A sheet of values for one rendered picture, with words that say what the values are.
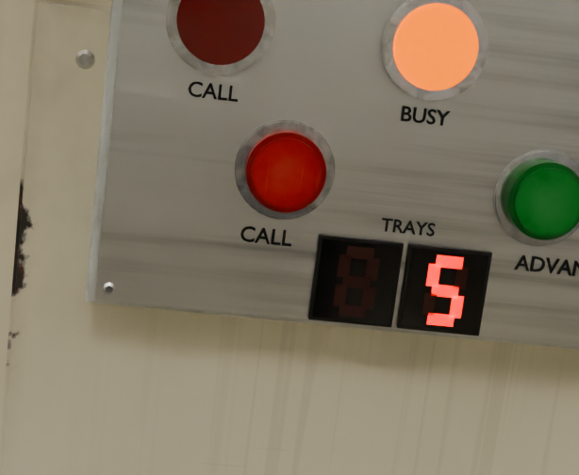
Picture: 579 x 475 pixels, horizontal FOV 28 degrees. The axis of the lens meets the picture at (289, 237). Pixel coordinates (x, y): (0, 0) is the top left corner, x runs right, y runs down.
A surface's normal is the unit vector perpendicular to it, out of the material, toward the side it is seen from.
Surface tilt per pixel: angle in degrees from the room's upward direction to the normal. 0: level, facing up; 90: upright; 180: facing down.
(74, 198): 90
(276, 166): 90
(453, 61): 90
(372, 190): 90
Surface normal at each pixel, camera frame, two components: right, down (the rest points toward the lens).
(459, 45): 0.07, 0.21
